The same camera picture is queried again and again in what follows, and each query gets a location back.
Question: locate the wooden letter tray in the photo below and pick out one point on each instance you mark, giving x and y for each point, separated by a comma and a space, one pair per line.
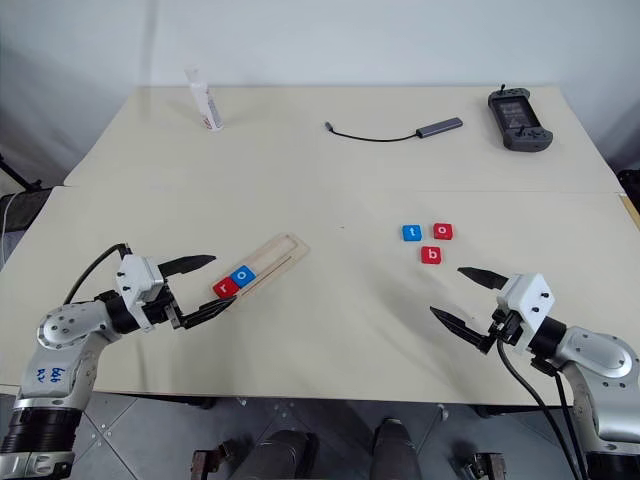
280, 255

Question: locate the red letter tile b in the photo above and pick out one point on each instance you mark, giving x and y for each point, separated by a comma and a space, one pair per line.
431, 255

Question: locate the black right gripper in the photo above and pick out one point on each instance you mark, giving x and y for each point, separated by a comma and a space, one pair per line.
505, 327

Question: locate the blue letter tile o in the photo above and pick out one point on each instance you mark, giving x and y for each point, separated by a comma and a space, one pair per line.
243, 276

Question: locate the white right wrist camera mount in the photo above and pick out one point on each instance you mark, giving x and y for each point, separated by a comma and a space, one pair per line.
527, 300

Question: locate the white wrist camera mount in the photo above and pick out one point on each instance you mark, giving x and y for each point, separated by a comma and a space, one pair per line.
137, 277
527, 300

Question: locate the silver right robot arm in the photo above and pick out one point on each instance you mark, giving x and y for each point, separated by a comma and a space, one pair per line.
600, 370

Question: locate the white squeeze tube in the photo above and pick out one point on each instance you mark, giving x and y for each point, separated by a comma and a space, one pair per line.
205, 102

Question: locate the dark rounded shape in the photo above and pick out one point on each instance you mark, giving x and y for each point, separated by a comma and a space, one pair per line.
282, 455
395, 450

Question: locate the blue letter tile t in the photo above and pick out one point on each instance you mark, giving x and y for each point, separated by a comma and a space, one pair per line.
412, 233

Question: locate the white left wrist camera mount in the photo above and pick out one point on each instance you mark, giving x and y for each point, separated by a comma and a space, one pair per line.
137, 277

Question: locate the red letter tile r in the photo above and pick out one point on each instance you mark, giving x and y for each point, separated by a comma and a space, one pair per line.
225, 288

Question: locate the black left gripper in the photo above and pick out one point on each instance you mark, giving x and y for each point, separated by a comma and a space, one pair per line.
167, 312

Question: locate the black equipment beside table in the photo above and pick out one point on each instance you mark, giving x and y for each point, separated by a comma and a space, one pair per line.
629, 184

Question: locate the rusty metal foot bracket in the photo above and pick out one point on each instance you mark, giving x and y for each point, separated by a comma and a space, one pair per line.
482, 465
215, 460

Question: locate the black stand beside table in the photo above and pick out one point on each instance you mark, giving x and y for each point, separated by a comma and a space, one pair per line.
20, 200

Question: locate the red letter tile o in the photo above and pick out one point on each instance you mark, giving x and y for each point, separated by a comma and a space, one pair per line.
443, 231

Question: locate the dark grey handheld controller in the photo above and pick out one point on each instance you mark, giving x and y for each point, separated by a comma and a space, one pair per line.
517, 117

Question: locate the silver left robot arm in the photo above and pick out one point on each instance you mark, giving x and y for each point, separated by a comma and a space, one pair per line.
60, 345

